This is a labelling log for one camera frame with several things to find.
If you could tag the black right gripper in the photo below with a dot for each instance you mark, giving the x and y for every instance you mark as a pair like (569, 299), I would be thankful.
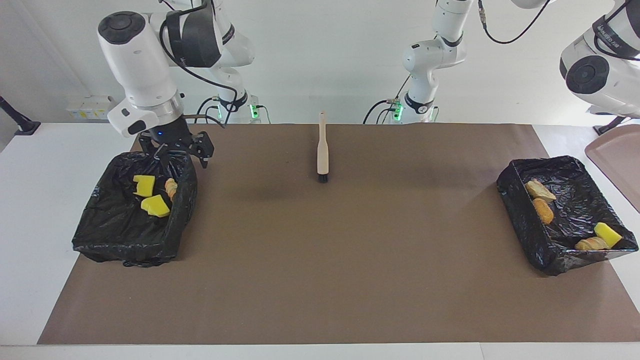
(170, 136)

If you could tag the striped croissant piece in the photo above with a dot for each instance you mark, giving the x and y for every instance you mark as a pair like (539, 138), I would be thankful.
(171, 189)

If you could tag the notched yellow sponge piece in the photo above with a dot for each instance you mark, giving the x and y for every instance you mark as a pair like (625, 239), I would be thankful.
(145, 186)

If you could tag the green and yellow sponge piece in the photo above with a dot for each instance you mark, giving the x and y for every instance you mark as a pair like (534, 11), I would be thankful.
(156, 206)

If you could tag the beige brush with black bristles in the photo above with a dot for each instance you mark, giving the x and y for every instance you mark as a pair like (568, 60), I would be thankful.
(322, 150)

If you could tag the pale bread chunk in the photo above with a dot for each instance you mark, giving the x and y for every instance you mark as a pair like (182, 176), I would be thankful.
(539, 190)

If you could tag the brown bread roll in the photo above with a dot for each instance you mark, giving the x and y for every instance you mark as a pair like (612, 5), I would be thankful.
(543, 211)

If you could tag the striped bread roll piece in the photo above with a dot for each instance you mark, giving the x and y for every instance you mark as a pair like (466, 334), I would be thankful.
(591, 244)

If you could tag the small yellow sponge piece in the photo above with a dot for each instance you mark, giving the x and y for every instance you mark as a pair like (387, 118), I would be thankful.
(607, 234)

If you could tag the beige plastic dustpan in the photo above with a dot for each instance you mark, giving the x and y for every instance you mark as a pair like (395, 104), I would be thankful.
(617, 160)

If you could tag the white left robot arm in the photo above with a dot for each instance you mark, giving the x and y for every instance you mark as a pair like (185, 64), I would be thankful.
(600, 75)

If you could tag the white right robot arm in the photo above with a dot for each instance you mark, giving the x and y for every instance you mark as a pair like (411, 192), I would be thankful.
(145, 65)

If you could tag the bin lined with black bag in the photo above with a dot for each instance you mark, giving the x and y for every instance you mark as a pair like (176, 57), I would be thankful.
(565, 215)
(110, 235)

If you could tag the small white labelled box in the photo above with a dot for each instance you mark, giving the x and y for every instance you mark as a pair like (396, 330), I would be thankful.
(75, 111)

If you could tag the brown table mat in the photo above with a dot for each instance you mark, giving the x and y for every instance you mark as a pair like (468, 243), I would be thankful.
(320, 280)

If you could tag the white wall box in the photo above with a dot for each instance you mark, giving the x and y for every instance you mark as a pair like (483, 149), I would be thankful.
(100, 107)

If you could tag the black camera stand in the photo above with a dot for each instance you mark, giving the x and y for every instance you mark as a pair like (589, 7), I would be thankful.
(607, 127)
(27, 127)

